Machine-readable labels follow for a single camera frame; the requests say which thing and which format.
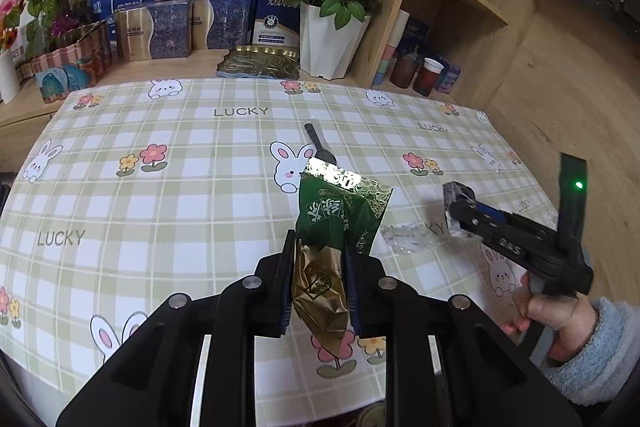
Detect green tea packet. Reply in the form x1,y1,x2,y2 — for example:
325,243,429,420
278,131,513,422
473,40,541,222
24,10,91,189
295,157,395,263

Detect blue and gold gift box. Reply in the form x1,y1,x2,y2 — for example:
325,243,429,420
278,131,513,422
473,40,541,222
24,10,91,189
115,2,191,60
190,0,251,50

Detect brown jar with white lid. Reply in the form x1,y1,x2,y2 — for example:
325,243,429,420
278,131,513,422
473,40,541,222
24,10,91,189
414,58,445,96

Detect blue box with white label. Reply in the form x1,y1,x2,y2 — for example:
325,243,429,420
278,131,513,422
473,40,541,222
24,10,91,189
251,0,302,48

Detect white vase with orange flowers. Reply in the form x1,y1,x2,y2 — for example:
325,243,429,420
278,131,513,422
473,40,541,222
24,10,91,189
0,26,21,104

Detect black plastic spoon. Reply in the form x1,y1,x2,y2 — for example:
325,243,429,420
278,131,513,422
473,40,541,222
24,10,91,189
304,121,337,162

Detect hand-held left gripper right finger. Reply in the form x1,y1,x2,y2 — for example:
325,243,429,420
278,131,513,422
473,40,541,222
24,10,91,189
344,246,577,427

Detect wooden sideboard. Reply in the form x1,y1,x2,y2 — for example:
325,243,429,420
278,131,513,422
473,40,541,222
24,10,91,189
0,47,361,130

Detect gold foil packet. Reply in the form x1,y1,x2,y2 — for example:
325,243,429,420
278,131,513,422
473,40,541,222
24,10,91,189
291,242,351,355

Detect person's right forearm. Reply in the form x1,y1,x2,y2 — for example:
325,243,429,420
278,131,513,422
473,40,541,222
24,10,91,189
542,297,638,408

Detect clear plastic wrapper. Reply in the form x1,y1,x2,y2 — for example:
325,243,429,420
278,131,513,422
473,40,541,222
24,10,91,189
381,223,443,256

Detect wooden shelf unit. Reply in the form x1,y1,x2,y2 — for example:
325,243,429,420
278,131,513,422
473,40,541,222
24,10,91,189
352,0,546,98

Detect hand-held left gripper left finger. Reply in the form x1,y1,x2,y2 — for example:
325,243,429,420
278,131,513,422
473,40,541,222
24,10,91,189
55,229,297,427

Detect green checked bunny tablecloth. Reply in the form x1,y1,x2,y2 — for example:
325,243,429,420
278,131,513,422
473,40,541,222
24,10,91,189
0,77,576,408

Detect person's right hand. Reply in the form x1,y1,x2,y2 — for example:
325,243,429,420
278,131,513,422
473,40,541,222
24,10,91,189
501,272,599,363

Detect scalloped painted planter box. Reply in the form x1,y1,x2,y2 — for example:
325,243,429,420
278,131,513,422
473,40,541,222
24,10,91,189
31,23,113,102

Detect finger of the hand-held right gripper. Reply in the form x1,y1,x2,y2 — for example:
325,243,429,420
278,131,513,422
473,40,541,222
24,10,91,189
472,199,561,238
448,199,556,265

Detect small blue carton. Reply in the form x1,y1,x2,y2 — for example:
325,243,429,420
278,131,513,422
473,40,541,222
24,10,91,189
436,62,462,94

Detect gold embossed tray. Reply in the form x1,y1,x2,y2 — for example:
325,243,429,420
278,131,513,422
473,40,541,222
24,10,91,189
216,46,301,80

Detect stack of pastel paper cups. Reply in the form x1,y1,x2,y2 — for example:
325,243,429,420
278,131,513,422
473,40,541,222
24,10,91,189
372,10,412,86

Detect brown cup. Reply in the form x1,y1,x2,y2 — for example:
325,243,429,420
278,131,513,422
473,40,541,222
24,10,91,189
390,55,420,88

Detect dark blue printed box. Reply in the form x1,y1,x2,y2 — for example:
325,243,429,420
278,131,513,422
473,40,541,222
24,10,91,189
400,19,431,58

